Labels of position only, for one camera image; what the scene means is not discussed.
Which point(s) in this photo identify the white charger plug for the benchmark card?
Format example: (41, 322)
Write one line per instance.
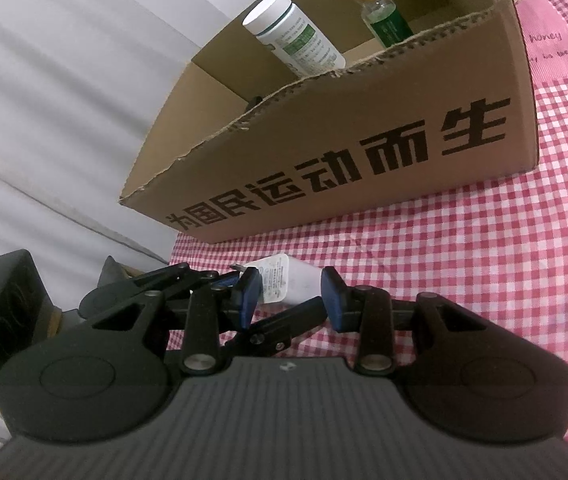
(289, 280)

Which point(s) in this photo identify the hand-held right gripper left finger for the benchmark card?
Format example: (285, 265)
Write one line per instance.
(249, 300)

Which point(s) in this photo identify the red checkered tablecloth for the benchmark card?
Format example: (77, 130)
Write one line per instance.
(463, 260)

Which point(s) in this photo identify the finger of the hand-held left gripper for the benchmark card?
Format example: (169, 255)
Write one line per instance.
(164, 280)
(284, 320)

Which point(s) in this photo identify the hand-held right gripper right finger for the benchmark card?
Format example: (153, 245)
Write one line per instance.
(334, 300)

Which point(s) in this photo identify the white curtain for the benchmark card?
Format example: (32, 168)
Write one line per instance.
(64, 110)

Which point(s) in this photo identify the brown cardboard box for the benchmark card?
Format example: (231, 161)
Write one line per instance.
(363, 125)

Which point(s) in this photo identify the green glass dropper bottle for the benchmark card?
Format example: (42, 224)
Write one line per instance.
(383, 20)

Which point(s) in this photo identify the white pill bottle green label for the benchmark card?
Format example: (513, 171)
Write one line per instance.
(294, 40)

